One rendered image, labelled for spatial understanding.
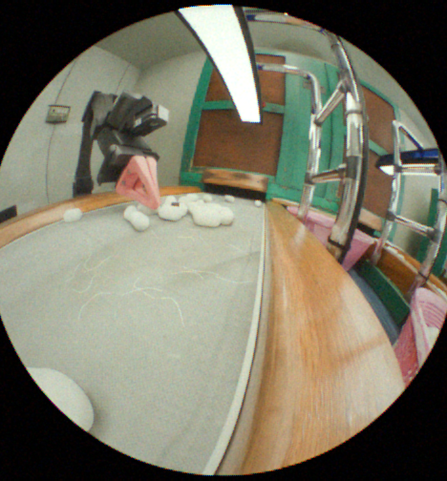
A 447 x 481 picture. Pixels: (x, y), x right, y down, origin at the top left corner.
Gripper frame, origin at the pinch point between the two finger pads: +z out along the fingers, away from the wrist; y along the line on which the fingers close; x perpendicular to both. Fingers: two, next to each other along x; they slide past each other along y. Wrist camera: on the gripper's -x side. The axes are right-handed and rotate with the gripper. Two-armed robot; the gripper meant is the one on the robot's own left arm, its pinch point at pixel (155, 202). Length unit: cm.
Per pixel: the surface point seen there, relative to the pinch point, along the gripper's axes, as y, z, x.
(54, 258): -14.7, 1.1, 2.0
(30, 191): -18, -162, 127
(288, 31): 91, -123, -190
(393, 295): -0.3, 38.4, -24.6
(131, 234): -6.5, 3.1, 0.2
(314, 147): 10.3, 8.0, -25.0
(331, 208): 51, 35, -35
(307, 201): 10.3, 14.9, -17.1
